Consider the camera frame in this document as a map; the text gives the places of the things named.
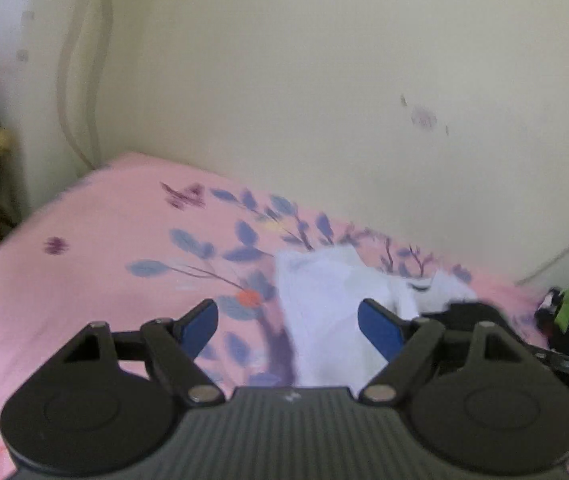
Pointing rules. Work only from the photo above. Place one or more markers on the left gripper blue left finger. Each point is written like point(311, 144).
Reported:
point(172, 347)

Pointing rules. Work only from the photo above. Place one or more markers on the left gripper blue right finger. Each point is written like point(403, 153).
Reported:
point(408, 348)

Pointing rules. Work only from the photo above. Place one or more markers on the white garment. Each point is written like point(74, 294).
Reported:
point(319, 295)

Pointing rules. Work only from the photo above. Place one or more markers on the pink floral bed sheet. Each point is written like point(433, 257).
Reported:
point(145, 238)

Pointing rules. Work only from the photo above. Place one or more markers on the pink wall sticker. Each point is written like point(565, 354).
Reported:
point(423, 118)

